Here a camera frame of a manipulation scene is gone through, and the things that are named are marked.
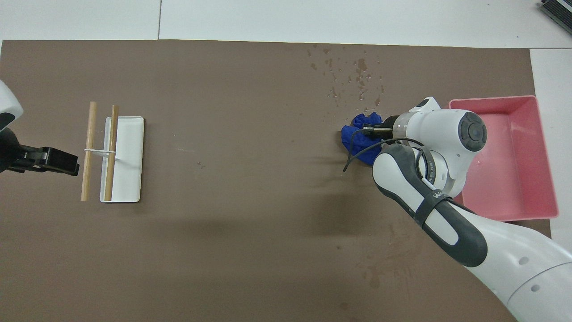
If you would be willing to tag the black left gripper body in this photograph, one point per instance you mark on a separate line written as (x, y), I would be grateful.
(11, 154)

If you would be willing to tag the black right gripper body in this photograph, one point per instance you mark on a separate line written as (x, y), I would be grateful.
(389, 123)

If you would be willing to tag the blue towel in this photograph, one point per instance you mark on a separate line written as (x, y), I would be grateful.
(362, 145)

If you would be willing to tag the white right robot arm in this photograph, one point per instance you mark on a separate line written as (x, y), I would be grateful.
(447, 134)

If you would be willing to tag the white towel rack base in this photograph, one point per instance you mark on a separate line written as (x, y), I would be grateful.
(129, 179)

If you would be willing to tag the pink plastic bin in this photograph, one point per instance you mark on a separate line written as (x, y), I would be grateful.
(514, 179)

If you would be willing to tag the brown table mat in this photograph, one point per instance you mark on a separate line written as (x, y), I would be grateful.
(250, 134)

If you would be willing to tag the grey ridged device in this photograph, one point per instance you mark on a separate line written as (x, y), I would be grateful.
(558, 11)

